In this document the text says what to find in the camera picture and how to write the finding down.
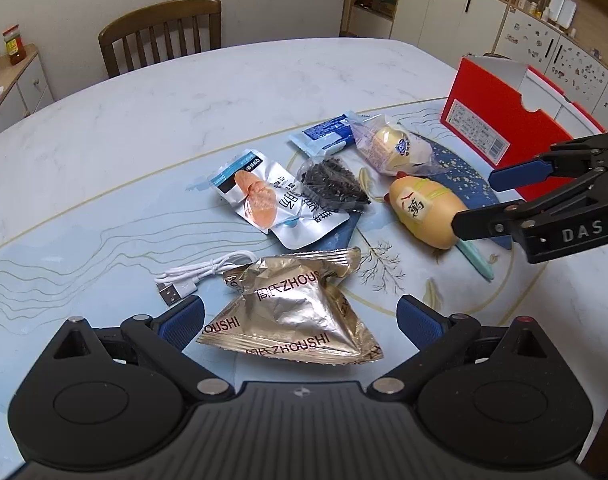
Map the blueberry bread packet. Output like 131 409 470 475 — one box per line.
351 115 447 178

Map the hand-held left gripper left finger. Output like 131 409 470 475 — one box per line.
49 296 230 402

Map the red cardboard box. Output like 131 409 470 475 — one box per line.
440 55 607 206

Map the blue and white snack packet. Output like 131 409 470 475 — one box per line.
289 112 380 157

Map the yellow toy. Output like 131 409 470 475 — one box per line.
384 172 470 251

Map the tall white cabinet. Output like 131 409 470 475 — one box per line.
341 0 515 61

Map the white cabinet with stickers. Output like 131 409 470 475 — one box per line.
494 7 608 123

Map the white usb cable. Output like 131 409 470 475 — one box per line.
154 250 257 309

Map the wooden chair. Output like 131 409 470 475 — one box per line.
98 0 222 79

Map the gold foil snack packet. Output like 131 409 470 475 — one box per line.
196 246 385 367

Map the black snack packet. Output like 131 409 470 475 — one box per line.
295 156 372 213

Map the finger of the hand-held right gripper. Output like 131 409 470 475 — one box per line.
489 131 608 193
452 170 605 242

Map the teal pen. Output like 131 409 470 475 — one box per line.
456 240 495 282

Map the jar with red lid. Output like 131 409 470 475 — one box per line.
3 24 26 66

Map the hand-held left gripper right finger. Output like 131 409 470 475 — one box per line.
369 295 553 403

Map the silver snack packet orange picture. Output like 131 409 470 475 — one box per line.
206 148 352 251

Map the low white sideboard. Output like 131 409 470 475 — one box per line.
0 42 55 137

